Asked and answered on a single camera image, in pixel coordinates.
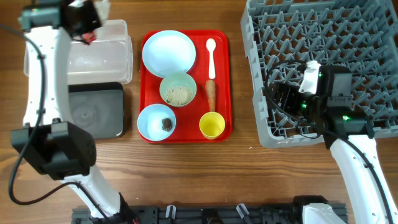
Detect large light blue plate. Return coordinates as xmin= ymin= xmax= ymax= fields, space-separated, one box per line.
xmin=142 ymin=30 xmax=197 ymax=78

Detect white plastic spoon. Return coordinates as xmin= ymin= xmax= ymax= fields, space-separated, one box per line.
xmin=206 ymin=39 xmax=216 ymax=80

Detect dark brown food scrap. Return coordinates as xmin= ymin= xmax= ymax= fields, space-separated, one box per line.
xmin=162 ymin=118 xmax=173 ymax=132

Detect mint green bowl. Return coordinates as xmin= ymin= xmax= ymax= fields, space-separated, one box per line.
xmin=159 ymin=73 xmax=197 ymax=107

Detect red snack wrapper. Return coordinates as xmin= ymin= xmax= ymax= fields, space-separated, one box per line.
xmin=81 ymin=32 xmax=96 ymax=45

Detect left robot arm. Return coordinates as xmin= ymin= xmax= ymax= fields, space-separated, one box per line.
xmin=11 ymin=1 xmax=139 ymax=223

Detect black plastic tray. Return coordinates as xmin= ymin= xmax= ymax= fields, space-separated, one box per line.
xmin=68 ymin=82 xmax=124 ymax=139

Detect white rice grains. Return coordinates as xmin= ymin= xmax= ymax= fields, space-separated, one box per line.
xmin=165 ymin=85 xmax=193 ymax=106

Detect small light blue bowl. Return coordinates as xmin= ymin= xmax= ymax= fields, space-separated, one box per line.
xmin=137 ymin=104 xmax=177 ymax=141

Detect orange carrot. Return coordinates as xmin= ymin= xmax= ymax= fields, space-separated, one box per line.
xmin=205 ymin=80 xmax=216 ymax=112

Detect grey dishwasher rack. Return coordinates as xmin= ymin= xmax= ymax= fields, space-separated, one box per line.
xmin=240 ymin=0 xmax=397 ymax=148

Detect clear plastic bin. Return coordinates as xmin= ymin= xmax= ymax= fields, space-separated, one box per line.
xmin=26 ymin=19 xmax=133 ymax=87

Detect red serving tray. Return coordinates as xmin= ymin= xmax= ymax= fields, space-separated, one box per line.
xmin=139 ymin=30 xmax=233 ymax=144

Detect yellow plastic cup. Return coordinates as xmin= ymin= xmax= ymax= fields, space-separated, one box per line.
xmin=199 ymin=112 xmax=226 ymax=139

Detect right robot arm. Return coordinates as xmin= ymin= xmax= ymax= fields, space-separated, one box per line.
xmin=267 ymin=62 xmax=397 ymax=223

